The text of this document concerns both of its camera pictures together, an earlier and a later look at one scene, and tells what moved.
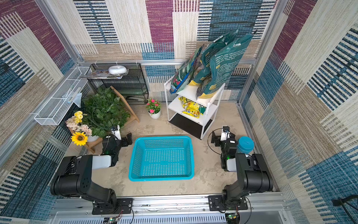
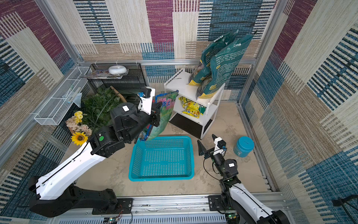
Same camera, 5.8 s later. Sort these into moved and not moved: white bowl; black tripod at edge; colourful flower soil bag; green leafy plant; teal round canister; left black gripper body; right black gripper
Moved: colourful flower soil bag; right black gripper; left black gripper body
Not moved: black tripod at edge; teal round canister; white bowl; green leafy plant
